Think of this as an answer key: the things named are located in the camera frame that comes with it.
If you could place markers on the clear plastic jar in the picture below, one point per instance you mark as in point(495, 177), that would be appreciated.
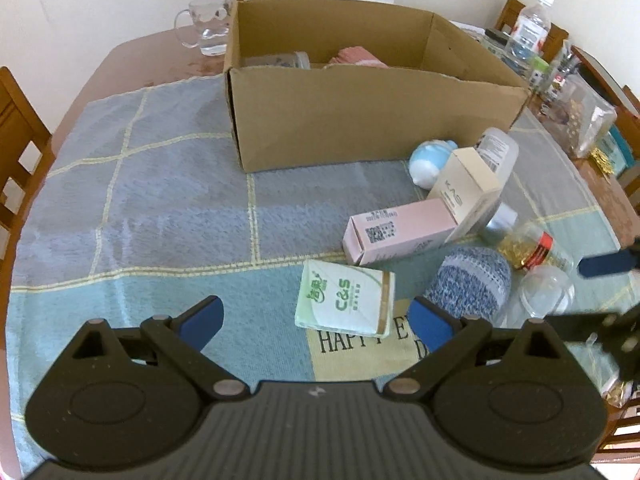
point(545, 292)

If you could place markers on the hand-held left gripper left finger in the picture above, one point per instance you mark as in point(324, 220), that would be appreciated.
point(202, 322)

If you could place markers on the checked grey teal towel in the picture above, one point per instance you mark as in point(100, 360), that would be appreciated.
point(150, 210)

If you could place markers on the blue and white toy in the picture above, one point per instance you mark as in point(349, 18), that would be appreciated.
point(430, 162)

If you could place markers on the pink carton box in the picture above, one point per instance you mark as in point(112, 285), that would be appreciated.
point(395, 232)

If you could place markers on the pink knitted sock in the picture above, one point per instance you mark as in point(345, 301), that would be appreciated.
point(357, 57)

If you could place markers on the clear glass mug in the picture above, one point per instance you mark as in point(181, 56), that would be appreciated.
point(210, 25)

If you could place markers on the blue grey knitted sock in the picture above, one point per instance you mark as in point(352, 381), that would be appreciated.
point(470, 280)

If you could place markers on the gold capsule bottle red label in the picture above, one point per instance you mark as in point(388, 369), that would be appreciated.
point(525, 247)

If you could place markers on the cardboard box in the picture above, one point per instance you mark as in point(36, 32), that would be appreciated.
point(350, 120)

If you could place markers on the cream carton box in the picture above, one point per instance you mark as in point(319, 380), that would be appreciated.
point(465, 195)

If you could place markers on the small green capped bottle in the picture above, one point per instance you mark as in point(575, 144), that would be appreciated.
point(539, 67)

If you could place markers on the printed white paper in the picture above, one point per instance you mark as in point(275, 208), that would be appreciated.
point(467, 27)

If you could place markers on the translucent white bottle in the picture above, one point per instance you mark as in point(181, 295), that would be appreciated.
point(497, 150)

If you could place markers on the clear plastic bag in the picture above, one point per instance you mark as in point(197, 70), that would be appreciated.
point(590, 120)

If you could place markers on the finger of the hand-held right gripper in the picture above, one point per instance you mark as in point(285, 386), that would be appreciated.
point(600, 325)
point(607, 263)

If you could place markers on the green white tissue packet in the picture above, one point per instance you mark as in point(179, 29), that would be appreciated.
point(345, 300)

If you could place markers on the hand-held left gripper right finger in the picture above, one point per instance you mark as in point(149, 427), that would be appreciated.
point(430, 325)

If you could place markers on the clear jar dark contents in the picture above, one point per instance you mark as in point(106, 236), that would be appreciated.
point(285, 60)

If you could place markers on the gold ornament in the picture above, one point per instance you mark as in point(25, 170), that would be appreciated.
point(602, 160)

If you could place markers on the dark lidded jar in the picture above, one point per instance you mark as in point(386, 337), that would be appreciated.
point(495, 40)

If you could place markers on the clear plastic water bottle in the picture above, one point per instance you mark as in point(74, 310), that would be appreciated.
point(530, 30)

